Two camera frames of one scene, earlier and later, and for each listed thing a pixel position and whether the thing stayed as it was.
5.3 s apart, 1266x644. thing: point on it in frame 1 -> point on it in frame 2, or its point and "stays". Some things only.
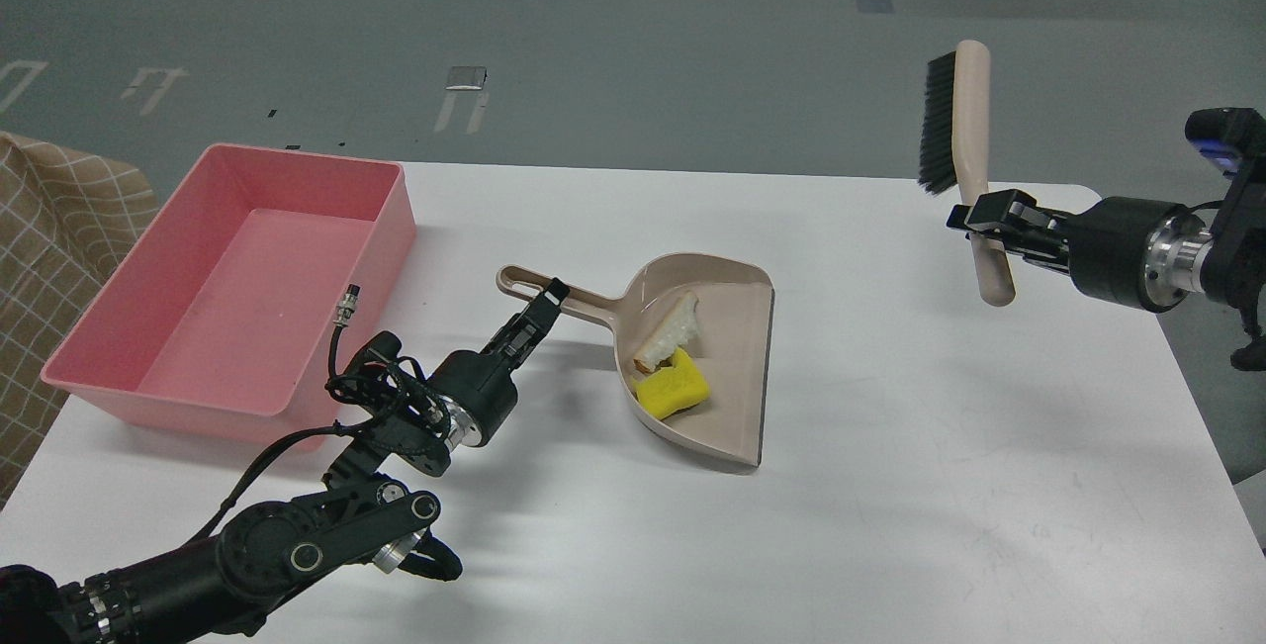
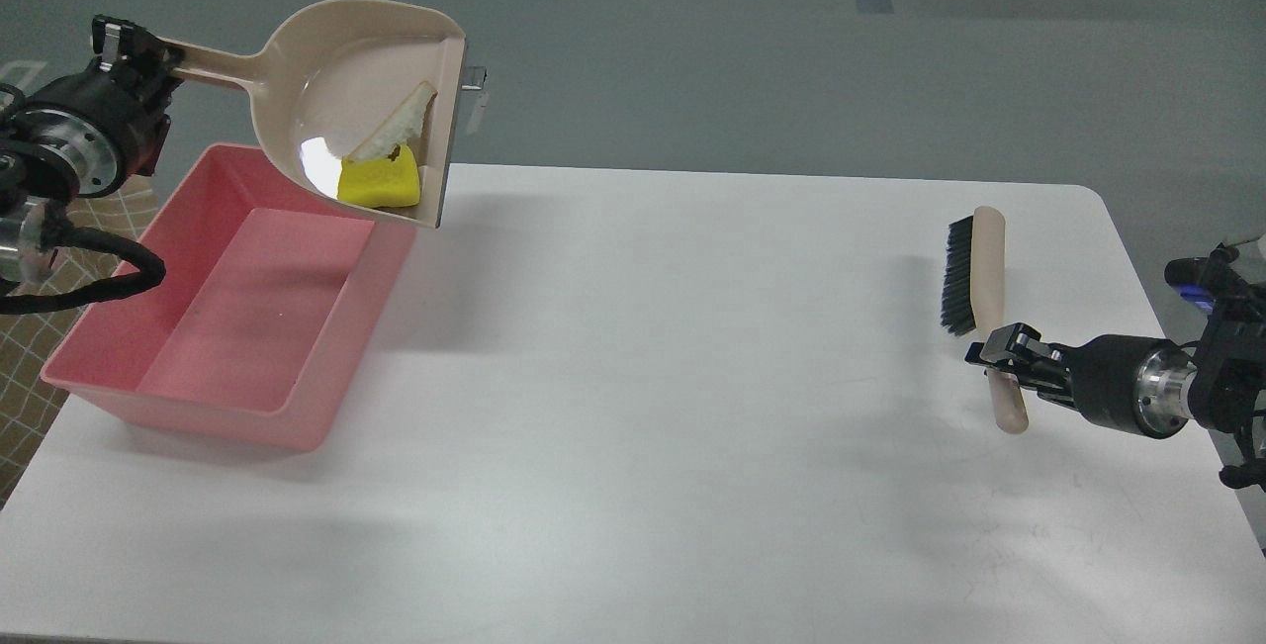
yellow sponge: (666, 391) -> (381, 182)
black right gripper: (1135, 251) -> (1132, 383)
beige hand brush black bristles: (954, 148) -> (974, 299)
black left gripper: (477, 389) -> (91, 126)
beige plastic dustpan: (691, 338) -> (332, 75)
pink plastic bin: (250, 292) stays
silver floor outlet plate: (466, 78) stays
